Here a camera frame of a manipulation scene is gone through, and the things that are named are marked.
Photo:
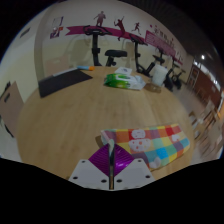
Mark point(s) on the green wet wipes pack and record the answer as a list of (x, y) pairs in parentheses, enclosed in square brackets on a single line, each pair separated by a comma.
[(121, 81)]

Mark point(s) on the blue and orange marker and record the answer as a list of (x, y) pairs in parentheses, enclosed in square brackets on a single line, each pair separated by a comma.
[(86, 68)]

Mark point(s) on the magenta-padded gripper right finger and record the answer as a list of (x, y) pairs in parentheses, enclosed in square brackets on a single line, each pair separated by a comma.
[(135, 172)]

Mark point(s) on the round ceiling light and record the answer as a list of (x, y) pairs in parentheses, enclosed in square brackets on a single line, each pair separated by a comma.
[(203, 57)]

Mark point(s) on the orange and purple wall poster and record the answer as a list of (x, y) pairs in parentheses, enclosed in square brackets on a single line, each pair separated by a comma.
[(56, 32)]

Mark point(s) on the white wall poster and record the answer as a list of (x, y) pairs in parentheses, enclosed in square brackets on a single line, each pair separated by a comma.
[(57, 22)]

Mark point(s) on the black flat laptop sleeve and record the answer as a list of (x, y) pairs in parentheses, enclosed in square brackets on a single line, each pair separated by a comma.
[(61, 81)]

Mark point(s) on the colourful checkered towel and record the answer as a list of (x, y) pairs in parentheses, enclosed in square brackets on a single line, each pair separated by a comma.
[(156, 143)]

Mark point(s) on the brown round coaster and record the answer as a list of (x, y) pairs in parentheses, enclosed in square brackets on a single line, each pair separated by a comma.
[(152, 88)]

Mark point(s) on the white tissue pack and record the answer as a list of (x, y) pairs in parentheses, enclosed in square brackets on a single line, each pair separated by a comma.
[(123, 70)]

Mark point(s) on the black exercise bike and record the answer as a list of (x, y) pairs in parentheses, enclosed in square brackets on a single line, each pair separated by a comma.
[(168, 78), (178, 76), (96, 43), (136, 53)]

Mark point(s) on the brown wooden chair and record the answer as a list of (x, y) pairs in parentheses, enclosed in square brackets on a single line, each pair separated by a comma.
[(11, 106)]

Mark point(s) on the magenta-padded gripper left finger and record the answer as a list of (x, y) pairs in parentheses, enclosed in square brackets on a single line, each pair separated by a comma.
[(87, 171)]

